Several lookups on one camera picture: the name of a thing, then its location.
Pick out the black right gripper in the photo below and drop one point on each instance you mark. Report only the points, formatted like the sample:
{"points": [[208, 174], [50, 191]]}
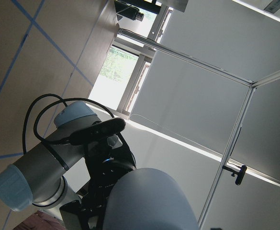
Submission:
{"points": [[106, 165]]}

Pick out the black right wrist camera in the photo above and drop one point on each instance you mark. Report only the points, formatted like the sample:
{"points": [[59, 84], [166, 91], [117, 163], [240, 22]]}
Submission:
{"points": [[97, 132]]}

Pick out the black T-handle clamp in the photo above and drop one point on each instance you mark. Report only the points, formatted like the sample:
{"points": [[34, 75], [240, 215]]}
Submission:
{"points": [[239, 174]]}

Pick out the light blue plastic cup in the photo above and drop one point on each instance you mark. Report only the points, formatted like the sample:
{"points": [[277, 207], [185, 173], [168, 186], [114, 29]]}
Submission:
{"points": [[148, 199]]}

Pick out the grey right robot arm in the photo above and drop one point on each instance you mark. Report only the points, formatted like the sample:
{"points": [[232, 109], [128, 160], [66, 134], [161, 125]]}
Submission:
{"points": [[37, 178]]}

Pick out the black overhead camera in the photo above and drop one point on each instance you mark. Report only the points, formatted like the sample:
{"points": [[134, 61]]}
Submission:
{"points": [[126, 10]]}

